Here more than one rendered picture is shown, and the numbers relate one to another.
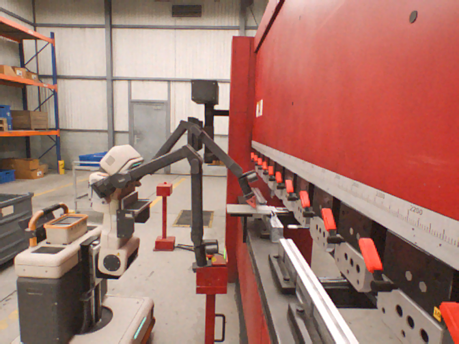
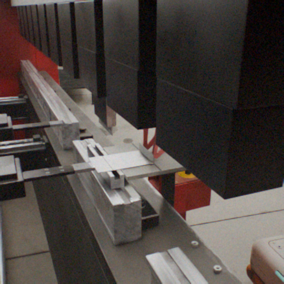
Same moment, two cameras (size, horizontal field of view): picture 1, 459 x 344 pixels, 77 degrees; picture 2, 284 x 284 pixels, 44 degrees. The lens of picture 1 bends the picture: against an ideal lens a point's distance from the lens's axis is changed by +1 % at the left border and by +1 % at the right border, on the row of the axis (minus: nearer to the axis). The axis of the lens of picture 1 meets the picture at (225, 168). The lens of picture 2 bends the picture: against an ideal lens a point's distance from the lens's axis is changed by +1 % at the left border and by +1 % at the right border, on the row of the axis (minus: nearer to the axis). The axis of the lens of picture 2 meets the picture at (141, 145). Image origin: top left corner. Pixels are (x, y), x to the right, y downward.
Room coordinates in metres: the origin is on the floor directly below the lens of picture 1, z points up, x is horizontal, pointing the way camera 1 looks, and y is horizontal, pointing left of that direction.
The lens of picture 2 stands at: (2.52, -0.48, 1.33)
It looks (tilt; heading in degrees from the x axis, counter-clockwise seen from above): 21 degrees down; 159
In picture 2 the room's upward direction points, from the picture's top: straight up
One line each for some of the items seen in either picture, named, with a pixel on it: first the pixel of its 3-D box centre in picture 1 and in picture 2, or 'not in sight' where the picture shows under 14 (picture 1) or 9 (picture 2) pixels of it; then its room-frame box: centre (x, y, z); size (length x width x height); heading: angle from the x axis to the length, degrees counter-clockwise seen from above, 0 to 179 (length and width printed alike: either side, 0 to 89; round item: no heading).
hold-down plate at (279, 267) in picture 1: (280, 271); (76, 127); (1.20, -0.26, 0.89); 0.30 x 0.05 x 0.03; 2
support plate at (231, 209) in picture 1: (247, 209); (165, 154); (1.80, -0.15, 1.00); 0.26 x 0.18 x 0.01; 92
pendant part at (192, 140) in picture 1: (196, 135); not in sight; (3.00, 0.31, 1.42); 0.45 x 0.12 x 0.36; 178
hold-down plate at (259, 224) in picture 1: (261, 227); (125, 191); (1.76, -0.24, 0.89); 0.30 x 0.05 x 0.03; 2
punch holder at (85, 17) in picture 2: (271, 168); (106, 46); (1.83, -0.30, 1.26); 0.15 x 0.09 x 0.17; 2
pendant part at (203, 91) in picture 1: (205, 125); not in sight; (3.05, 0.22, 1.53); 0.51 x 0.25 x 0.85; 178
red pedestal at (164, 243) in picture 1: (164, 215); not in sight; (3.43, 0.72, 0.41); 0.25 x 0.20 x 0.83; 92
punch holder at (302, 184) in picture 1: (311, 200); (46, 27); (1.03, -0.32, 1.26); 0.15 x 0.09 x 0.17; 2
